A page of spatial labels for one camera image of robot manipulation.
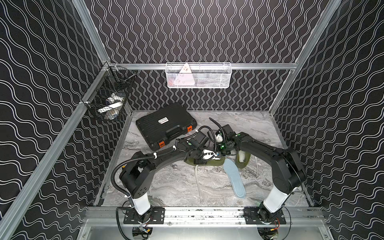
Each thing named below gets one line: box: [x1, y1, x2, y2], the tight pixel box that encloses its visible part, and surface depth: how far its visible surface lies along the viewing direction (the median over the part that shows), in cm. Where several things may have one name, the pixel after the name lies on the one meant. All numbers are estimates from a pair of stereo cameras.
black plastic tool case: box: [135, 102, 198, 151], surface depth 105 cm
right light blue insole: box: [223, 158, 247, 199], surface depth 87 cm
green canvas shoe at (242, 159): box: [235, 150, 251, 169], surface depth 92 cm
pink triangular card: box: [173, 63, 195, 86], surface depth 91 cm
